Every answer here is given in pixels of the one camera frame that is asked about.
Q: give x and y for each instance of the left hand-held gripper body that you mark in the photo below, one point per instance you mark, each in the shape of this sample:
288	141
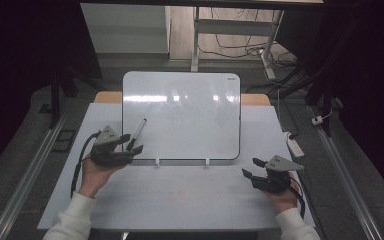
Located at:
108	155

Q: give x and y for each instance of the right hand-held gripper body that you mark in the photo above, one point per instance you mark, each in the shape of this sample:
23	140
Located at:
273	180

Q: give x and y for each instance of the white marker with black cap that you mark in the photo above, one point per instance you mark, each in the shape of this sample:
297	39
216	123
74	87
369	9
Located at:
138	130

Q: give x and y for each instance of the white whiteboard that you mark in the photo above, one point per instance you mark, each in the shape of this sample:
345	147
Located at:
186	116

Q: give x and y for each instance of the person's right hand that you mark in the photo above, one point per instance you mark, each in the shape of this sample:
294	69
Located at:
285	200

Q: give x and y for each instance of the person's left hand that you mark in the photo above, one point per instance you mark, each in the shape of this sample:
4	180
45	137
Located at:
95	176

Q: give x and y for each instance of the white whiteboard stand foot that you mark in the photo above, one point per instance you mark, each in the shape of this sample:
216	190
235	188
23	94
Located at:
157	162
207	162

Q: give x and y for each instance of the white power strip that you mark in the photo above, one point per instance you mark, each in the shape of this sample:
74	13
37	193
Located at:
294	145

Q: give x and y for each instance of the wooden table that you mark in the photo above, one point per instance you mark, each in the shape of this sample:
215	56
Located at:
108	97

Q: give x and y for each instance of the black floor plate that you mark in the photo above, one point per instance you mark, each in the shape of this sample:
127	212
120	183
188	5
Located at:
65	140

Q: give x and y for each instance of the white table cover sheet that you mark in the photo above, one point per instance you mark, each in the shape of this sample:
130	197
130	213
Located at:
186	203

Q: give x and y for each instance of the small white adapter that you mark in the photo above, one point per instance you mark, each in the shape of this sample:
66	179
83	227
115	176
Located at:
317	120

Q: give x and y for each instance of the black metal stand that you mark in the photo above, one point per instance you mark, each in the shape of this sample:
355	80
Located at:
55	100
323	96

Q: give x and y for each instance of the grey cabinet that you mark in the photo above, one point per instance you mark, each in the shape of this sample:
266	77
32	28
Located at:
123	30

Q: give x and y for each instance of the aluminium rail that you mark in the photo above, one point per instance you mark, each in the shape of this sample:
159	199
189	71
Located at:
346	180
26	180

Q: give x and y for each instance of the white desk frame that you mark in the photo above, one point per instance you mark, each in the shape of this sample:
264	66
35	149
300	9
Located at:
233	26

